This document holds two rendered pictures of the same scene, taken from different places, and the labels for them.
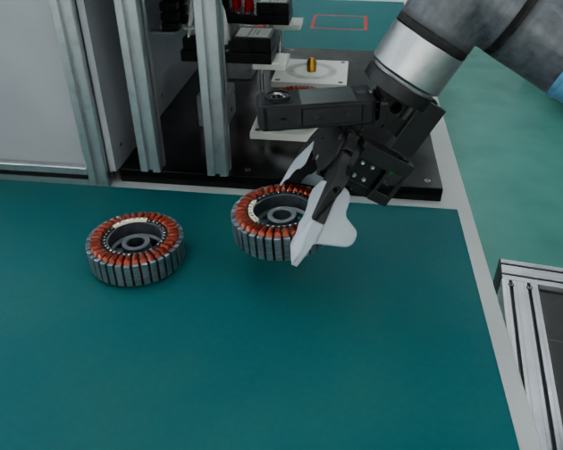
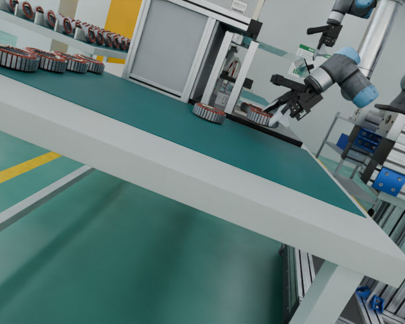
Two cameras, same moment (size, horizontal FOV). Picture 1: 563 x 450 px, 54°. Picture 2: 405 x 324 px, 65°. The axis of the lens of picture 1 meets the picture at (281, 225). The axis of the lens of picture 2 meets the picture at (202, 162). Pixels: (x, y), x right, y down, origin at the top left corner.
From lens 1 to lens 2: 0.64 m
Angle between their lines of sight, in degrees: 18
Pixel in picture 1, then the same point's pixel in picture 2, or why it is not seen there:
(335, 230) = (284, 120)
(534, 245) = not seen: hidden behind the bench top
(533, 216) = not seen: hidden behind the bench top
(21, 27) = (186, 38)
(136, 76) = (216, 68)
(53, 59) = (191, 53)
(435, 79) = (325, 84)
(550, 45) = (358, 83)
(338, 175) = (292, 101)
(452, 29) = (334, 72)
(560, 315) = not seen: hidden behind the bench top
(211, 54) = (244, 70)
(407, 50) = (321, 74)
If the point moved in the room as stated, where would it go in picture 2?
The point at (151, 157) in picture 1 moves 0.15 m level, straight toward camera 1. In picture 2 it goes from (207, 98) to (217, 107)
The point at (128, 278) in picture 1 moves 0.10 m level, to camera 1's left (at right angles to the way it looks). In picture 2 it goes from (210, 116) to (180, 105)
